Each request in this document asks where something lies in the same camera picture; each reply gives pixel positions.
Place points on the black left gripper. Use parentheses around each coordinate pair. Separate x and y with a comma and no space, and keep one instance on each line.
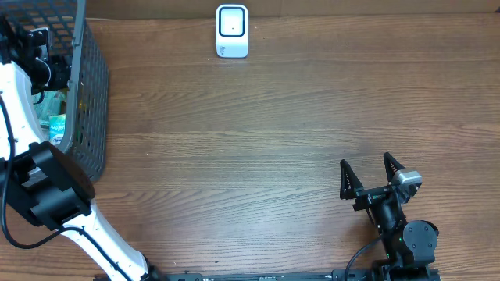
(62,64)

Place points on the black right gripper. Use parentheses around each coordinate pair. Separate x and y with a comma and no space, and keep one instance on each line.
(373,193)

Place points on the teal tissue pack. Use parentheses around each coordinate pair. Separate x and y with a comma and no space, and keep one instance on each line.
(57,126)

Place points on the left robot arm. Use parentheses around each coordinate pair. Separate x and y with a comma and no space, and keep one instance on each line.
(40,182)

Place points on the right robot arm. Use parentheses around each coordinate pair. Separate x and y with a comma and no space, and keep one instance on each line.
(409,246)

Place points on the white barcode scanner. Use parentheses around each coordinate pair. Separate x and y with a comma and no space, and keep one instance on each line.
(232,31)

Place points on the grey plastic mesh basket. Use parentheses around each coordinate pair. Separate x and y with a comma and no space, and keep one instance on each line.
(87,98)

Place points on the teal snack packet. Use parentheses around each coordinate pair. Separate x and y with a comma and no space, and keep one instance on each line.
(49,103)

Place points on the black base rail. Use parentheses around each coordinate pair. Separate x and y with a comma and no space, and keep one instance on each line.
(335,275)

